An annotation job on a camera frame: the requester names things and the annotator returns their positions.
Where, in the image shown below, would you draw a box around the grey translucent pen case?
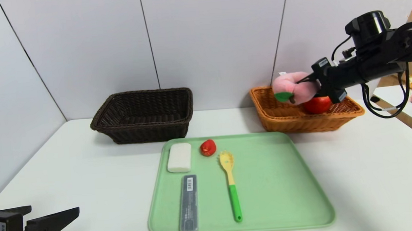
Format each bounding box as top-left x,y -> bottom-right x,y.
176,174 -> 201,231

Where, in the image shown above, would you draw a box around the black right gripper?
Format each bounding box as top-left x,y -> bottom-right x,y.
294,54 -> 365,107

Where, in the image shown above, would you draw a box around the orange wicker basket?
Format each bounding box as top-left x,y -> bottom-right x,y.
249,79 -> 367,137

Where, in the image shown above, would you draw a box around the red apple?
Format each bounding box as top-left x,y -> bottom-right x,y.
303,95 -> 333,116

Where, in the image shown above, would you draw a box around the dark brown wicker basket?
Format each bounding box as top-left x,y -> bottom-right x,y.
88,87 -> 196,147

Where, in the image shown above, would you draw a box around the light green plastic tray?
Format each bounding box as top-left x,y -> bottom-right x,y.
142,128 -> 337,231

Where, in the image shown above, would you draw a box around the white side table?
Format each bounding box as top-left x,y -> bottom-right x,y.
371,84 -> 412,131

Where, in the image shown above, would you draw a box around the yellow green pasta spoon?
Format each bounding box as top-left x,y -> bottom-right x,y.
219,150 -> 243,224

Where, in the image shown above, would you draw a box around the small red strawberry toy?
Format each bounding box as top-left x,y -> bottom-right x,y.
199,139 -> 217,158

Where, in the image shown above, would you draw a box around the white rectangular soap block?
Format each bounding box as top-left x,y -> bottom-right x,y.
166,142 -> 194,174

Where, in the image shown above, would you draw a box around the pink plush peach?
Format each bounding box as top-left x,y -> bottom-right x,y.
271,70 -> 322,107

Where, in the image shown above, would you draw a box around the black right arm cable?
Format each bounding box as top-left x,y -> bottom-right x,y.
360,61 -> 412,120

